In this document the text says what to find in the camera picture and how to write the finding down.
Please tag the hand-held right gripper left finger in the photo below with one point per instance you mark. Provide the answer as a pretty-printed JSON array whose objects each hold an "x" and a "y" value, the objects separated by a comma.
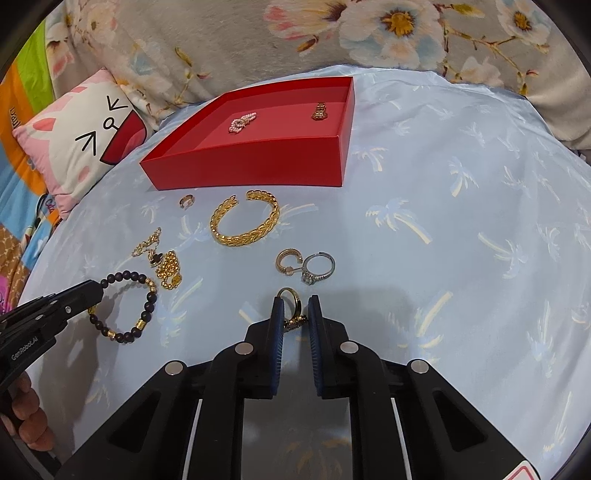
[{"x": 278, "y": 344}]

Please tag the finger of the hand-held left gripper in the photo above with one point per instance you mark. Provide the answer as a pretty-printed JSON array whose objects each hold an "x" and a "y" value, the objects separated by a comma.
[{"x": 76, "y": 302}]

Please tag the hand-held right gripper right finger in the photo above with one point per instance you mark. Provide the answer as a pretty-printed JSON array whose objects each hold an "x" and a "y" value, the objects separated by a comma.
[{"x": 314, "y": 344}]

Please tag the gold hoop earring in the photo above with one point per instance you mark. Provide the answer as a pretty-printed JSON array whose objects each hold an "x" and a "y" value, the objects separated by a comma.
[{"x": 280, "y": 261}]

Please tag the red cardboard box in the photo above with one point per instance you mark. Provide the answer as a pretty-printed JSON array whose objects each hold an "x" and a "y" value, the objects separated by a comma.
[{"x": 258, "y": 161}]

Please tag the person's left hand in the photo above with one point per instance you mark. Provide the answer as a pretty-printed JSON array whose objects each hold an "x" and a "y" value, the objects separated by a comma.
[{"x": 30, "y": 417}]

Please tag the colourful cartoon print sheet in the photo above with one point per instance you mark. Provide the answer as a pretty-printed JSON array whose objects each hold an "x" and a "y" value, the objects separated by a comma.
[{"x": 18, "y": 184}]

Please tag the light blue palm print sheet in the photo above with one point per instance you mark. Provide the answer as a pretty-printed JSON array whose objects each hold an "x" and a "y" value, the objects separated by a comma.
[{"x": 438, "y": 230}]

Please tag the pink white cat face pillow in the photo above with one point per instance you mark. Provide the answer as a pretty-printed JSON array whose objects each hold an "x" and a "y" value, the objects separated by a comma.
[{"x": 83, "y": 120}]

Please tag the grey floral blanket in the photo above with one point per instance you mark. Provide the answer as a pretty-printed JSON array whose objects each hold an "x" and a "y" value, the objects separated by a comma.
[{"x": 231, "y": 37}]

